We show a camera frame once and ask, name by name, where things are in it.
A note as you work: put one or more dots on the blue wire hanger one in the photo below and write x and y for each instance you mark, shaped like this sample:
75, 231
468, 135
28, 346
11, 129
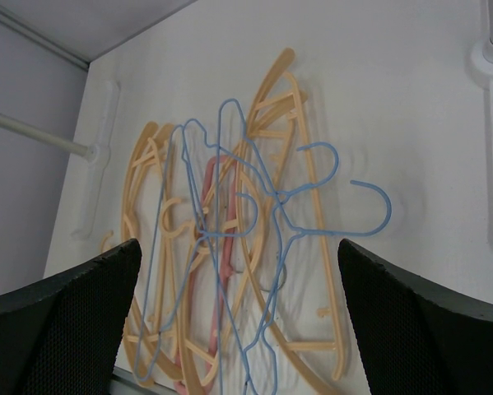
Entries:
165, 221

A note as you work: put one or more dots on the blue wire hanger two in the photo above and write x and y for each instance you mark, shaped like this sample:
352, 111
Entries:
204, 235

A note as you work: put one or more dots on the beige small hanger left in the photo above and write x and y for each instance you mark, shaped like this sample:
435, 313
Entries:
105, 244

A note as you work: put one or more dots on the pink plastic hanger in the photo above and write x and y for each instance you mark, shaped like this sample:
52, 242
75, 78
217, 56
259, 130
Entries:
195, 362

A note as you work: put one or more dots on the blue wire hanger three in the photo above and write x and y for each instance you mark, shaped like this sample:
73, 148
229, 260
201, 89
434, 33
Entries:
305, 342

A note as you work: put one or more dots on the beige plastic hanger far left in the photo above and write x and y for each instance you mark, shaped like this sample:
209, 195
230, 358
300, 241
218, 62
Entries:
148, 341

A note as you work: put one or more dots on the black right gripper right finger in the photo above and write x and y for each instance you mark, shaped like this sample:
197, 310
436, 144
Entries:
415, 336

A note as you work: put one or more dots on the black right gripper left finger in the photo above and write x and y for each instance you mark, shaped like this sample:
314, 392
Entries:
61, 335

